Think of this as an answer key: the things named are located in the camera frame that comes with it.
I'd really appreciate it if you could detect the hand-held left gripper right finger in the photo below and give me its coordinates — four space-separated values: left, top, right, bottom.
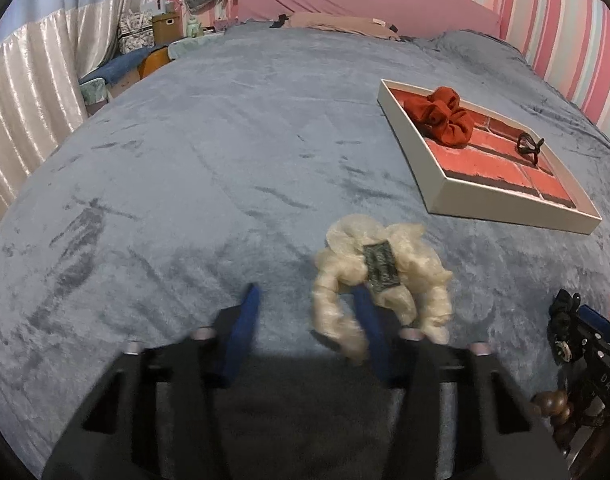
352 284 571 480

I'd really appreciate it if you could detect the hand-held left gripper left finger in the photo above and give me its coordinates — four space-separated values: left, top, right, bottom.
42 282 263 480

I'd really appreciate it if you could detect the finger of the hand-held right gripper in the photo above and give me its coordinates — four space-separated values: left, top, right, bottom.
548 304 610 367

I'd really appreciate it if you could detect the wooden bead bracelet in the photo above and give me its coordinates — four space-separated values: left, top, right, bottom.
531 389 588 458

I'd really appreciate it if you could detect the cream scrunchie with tag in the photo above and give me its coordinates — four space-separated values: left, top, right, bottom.
310 213 454 366

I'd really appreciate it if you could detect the white tray with red compartments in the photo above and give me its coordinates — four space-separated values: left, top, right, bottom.
376 78 603 235

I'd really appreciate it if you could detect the grey plush blanket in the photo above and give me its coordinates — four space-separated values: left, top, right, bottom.
0 24 610 480

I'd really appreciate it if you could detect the red scrunchie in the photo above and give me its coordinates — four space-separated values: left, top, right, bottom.
403 86 476 149

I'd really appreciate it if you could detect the mint patterned cloth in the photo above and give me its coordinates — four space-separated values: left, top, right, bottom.
80 79 112 107

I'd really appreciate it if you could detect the wooden chair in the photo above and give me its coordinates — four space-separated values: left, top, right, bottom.
137 47 172 81

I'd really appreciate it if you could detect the blue cloth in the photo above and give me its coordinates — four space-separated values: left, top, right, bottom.
79 51 158 87

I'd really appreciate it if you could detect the cardboard box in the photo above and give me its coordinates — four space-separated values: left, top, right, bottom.
151 10 179 45

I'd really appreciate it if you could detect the shiny cream curtain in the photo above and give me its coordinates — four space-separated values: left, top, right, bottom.
0 0 161 246

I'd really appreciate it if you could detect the beige pillow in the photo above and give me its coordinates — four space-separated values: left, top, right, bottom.
284 12 402 42

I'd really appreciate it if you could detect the patterned storage box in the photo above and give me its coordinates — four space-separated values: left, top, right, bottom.
118 12 156 54

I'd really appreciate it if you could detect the black knotted hair tie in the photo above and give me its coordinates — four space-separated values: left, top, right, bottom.
515 131 546 167

